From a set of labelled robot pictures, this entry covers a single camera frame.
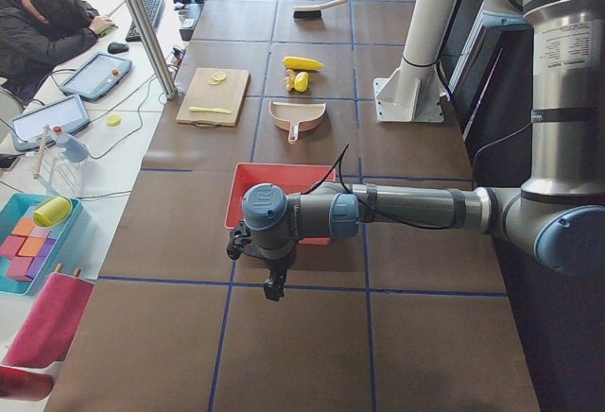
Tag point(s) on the tan toy ginger root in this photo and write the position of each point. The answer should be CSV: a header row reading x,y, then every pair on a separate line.
x,y
289,79

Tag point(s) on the upper blue teach pendant tablet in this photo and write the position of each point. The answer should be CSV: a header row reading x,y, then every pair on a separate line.
x,y
96,77

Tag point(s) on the magenta cloth roll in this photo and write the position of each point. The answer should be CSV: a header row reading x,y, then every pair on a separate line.
x,y
49,329

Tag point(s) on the yellow toy corn cob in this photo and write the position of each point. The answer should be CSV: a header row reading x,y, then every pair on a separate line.
x,y
302,64

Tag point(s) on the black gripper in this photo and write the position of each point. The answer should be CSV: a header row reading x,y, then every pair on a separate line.
x,y
279,265

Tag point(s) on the yellow-green plastic cup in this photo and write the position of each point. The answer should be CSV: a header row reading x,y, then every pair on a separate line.
x,y
52,211

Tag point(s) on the blue teach pendant tablet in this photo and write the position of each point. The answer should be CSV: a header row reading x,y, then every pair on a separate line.
x,y
96,77
69,113

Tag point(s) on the red object at edge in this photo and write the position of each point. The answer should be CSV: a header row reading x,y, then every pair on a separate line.
x,y
24,385

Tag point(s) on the black computer mouse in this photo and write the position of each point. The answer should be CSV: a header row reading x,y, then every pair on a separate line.
x,y
117,48

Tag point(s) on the aluminium frame post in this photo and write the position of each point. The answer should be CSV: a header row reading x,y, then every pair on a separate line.
x,y
152,47

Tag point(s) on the lower blue teach pendant tablet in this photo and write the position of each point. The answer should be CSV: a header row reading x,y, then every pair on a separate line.
x,y
69,113

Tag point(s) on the blue spray bottle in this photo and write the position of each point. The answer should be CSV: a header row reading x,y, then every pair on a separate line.
x,y
73,149

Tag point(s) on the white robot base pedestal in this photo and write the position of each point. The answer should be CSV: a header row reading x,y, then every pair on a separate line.
x,y
411,93

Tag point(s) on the yellow round lid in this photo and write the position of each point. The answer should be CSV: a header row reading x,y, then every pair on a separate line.
x,y
113,120

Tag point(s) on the white hand brush black bristles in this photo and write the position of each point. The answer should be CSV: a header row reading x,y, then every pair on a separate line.
x,y
314,12

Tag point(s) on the yellow-green plastic knife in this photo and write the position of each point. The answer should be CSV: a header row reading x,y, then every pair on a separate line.
x,y
217,110

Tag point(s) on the person in black jacket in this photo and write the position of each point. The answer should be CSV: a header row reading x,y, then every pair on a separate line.
x,y
39,35

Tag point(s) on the teal tray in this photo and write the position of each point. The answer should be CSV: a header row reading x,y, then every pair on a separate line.
x,y
29,253

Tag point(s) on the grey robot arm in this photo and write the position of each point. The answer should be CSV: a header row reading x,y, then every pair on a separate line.
x,y
554,212

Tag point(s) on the beige plastic dustpan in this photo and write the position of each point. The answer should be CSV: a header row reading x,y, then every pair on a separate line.
x,y
295,118

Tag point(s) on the bamboo cutting board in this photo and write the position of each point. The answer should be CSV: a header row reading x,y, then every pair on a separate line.
x,y
228,94

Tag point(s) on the yellow toy potato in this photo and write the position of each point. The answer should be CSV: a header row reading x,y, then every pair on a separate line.
x,y
301,82

